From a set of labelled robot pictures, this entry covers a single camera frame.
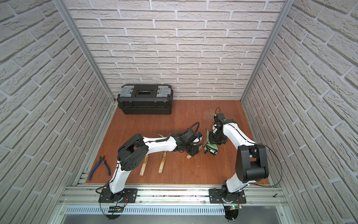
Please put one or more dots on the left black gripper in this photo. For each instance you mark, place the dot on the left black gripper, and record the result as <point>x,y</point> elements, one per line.
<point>193,149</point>

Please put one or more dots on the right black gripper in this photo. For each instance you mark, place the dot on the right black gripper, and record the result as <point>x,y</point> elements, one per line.
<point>213,141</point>

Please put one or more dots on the green rag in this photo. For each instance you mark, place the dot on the green rag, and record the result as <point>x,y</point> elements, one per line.
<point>209,147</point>

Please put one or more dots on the wooden handle sickle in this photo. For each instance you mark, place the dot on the wooden handle sickle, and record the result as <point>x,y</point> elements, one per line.
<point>199,149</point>
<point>144,164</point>
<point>162,164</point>

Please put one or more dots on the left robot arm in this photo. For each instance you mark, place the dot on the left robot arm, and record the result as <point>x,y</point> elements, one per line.
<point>133,152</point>

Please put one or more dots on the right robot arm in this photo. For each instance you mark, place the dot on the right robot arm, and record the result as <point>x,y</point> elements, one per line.
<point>251,158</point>

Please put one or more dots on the black plastic toolbox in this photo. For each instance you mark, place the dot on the black plastic toolbox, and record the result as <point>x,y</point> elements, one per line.
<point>145,99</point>

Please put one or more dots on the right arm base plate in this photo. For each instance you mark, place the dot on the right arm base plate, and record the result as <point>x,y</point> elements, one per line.
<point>217,196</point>

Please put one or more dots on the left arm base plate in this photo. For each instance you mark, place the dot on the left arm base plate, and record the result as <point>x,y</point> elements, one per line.
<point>117,195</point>

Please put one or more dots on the aluminium front rail frame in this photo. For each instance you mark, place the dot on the aluminium front rail frame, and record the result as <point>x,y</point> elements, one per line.
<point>253,204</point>

